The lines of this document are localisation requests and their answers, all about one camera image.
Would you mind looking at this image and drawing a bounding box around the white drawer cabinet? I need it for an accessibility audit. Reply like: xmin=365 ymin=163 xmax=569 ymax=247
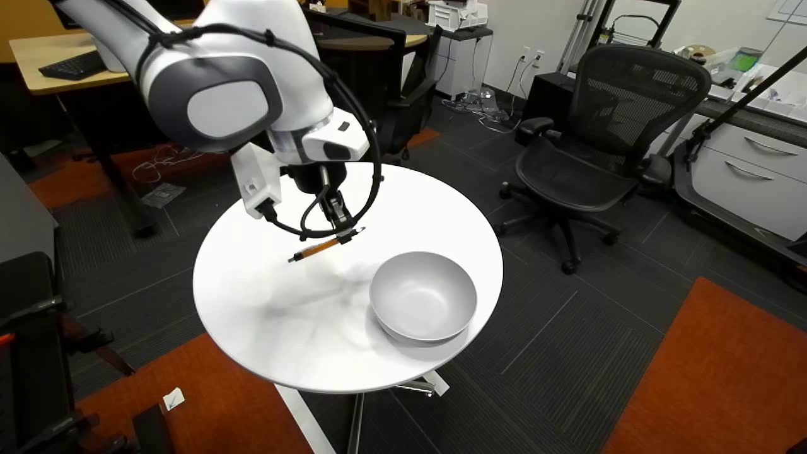
xmin=688 ymin=116 xmax=807 ymax=247

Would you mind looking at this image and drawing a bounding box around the grey floor plate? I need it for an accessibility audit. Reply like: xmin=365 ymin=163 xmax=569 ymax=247
xmin=135 ymin=182 xmax=188 ymax=211

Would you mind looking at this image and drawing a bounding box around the white bowl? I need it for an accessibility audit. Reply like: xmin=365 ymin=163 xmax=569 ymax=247
xmin=369 ymin=249 xmax=478 ymax=344

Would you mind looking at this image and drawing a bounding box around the black mesh office chair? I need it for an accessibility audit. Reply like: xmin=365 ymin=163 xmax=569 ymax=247
xmin=493 ymin=43 xmax=715 ymax=278

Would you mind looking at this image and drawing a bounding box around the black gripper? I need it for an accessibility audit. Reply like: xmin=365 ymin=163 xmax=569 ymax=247
xmin=283 ymin=159 xmax=360 ymax=240

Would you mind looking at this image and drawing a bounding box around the black cabinet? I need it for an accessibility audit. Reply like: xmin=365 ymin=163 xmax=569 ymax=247
xmin=0 ymin=153 xmax=95 ymax=454

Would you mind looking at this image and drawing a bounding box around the white printer box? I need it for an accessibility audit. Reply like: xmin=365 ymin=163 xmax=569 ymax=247
xmin=425 ymin=0 xmax=491 ymax=34

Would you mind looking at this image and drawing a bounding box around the white metal table base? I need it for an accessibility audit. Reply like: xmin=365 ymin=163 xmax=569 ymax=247
xmin=275 ymin=366 xmax=454 ymax=454

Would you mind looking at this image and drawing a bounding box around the black box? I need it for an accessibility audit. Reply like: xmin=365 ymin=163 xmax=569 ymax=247
xmin=530 ymin=70 xmax=584 ymax=130

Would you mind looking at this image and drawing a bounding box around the black keyboard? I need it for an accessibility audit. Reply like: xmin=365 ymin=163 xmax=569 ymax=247
xmin=36 ymin=47 xmax=110 ymax=82

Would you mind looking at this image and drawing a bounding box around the black slanted stand pole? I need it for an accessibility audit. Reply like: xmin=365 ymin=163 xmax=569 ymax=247
xmin=680 ymin=46 xmax=807 ymax=167

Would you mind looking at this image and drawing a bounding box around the wooden desk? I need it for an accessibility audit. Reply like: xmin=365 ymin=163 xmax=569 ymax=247
xmin=7 ymin=27 xmax=160 ymax=241

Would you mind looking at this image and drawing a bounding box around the orange black pen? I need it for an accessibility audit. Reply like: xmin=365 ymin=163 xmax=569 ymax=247
xmin=284 ymin=227 xmax=365 ymax=265

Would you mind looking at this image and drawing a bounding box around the green device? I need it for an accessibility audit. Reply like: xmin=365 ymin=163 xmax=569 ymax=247
xmin=725 ymin=46 xmax=766 ymax=76

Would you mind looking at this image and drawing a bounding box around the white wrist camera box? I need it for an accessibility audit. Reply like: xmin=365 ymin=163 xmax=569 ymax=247
xmin=231 ymin=140 xmax=284 ymax=222

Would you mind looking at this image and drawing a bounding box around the white floor tag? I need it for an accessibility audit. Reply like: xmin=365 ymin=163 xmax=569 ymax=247
xmin=158 ymin=386 xmax=188 ymax=414

